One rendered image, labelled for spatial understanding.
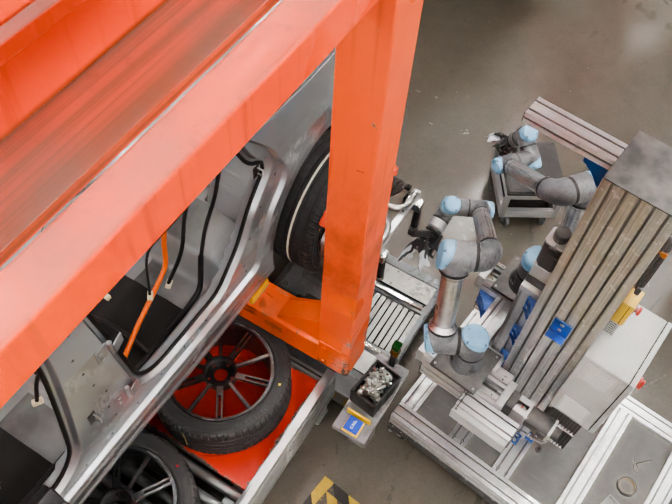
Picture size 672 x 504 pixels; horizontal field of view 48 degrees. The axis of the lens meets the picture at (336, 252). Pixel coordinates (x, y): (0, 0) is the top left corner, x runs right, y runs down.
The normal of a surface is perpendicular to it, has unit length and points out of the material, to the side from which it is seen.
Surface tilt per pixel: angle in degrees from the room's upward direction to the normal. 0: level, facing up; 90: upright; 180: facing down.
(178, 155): 0
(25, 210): 0
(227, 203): 65
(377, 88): 90
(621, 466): 0
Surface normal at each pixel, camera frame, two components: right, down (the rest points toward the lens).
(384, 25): -0.52, 0.70
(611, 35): 0.04, -0.56
